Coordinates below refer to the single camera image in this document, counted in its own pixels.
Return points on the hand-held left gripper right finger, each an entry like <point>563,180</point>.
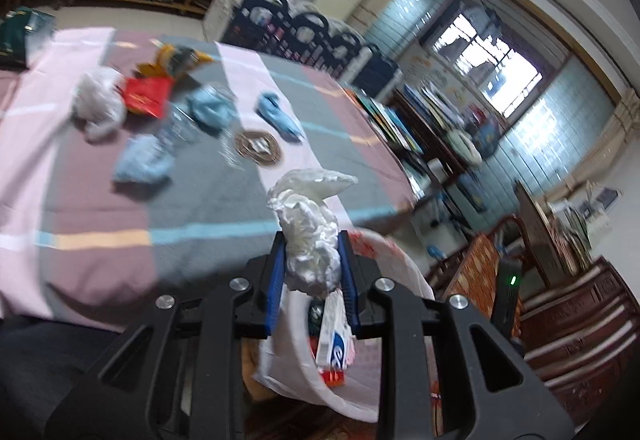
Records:
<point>349,290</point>

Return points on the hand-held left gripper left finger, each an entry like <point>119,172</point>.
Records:
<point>276,285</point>

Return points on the white toothpaste box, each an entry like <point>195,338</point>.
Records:
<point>334,335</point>

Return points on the white tissue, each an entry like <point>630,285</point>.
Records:
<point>310,240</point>

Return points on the white lined waste bin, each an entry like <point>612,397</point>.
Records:
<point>400,265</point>

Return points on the wooden armchair patterned cushion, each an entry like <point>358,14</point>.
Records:
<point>575,320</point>

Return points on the blue plastic toy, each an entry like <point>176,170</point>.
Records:
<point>436,252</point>

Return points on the grey green pouch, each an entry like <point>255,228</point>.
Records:
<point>465,145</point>

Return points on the blue cartoon bag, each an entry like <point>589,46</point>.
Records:
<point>485,135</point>

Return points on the blue folded cloth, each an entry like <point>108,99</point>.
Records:
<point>277,115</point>

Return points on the light blue plastic bag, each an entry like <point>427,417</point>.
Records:
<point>142,160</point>

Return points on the striped tablecloth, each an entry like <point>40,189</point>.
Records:
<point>100,230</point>

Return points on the light blue crumpled bag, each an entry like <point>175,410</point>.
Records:
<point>210,110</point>

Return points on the clear plastic bag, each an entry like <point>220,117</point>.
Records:
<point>177,125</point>

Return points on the stack of books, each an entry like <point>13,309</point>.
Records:
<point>425,105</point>

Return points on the red paper packet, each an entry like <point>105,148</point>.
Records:
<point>147,95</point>

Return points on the window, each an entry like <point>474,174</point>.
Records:
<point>485,65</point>

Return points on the orange snack wrapper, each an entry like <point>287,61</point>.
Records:
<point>172,60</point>

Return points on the crumpled white plastic bag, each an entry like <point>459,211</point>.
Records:
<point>97,103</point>

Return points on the blue and white playpen fence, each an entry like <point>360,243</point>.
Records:
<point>300,30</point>

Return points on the dark green bag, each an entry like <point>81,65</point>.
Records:
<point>22,35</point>

